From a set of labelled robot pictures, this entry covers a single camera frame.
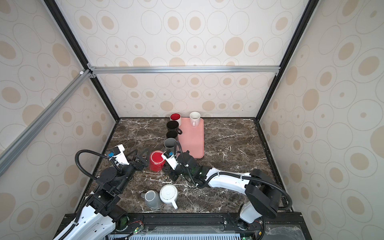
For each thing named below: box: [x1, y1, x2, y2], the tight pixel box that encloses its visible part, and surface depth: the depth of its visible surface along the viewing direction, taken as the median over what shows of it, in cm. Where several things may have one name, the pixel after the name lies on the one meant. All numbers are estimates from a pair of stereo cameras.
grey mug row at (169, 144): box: [163, 137, 177, 152], surface depth 96 cm
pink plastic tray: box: [178, 117, 205, 159], surface depth 115 cm
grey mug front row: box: [140, 190, 162, 210], surface depth 76 cm
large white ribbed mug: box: [159, 184, 178, 210], surface depth 76 cm
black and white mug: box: [166, 120, 183, 135], surface depth 105 cm
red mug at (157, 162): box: [149, 150, 166, 172], surface depth 75 cm
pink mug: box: [189, 111, 201, 128], surface depth 111 cm
